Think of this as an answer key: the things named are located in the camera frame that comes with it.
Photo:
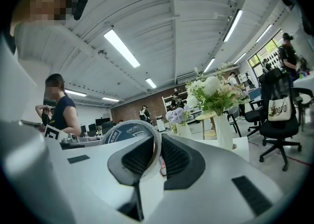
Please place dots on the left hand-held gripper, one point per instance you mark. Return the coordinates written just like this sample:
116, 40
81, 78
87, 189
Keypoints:
55, 132

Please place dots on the table with white cloth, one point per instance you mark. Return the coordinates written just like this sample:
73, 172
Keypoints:
305, 81

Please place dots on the black armchair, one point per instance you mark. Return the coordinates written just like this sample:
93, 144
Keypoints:
234, 122

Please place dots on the tall white ribbed vase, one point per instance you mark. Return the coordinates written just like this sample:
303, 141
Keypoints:
223, 132

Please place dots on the white tote bag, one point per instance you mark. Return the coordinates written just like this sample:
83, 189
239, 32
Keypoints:
279, 110

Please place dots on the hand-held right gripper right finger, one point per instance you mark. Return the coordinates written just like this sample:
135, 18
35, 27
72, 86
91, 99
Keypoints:
208, 181

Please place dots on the small white vase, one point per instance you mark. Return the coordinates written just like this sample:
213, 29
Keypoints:
184, 131

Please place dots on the round wooden table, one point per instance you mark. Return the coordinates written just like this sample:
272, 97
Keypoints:
206, 117

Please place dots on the group of ceiling tube lights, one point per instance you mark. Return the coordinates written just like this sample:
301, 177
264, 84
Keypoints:
121, 47

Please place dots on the white rectangular table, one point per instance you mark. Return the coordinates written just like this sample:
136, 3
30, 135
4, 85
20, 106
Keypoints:
241, 148

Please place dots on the large window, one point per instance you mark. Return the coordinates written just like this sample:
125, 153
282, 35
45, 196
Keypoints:
267, 51

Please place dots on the black head-mounted camera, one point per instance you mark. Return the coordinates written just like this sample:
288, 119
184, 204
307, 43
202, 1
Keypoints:
81, 7

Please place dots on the purple flower bouquet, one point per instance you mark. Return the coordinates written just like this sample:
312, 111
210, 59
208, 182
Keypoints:
177, 115

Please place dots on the black computer monitor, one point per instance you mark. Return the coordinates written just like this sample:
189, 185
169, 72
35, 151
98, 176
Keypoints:
102, 122

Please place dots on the white shelving unit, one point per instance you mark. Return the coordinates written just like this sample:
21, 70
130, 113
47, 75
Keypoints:
169, 102

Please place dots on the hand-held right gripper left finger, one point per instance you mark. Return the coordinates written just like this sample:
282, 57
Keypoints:
98, 181

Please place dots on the grey tape roll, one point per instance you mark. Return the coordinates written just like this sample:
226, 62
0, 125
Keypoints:
132, 131

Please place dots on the white flower bouquet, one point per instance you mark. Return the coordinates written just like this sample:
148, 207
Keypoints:
212, 90

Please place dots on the black mesh office chair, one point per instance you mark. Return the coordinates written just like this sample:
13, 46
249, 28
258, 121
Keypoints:
279, 132

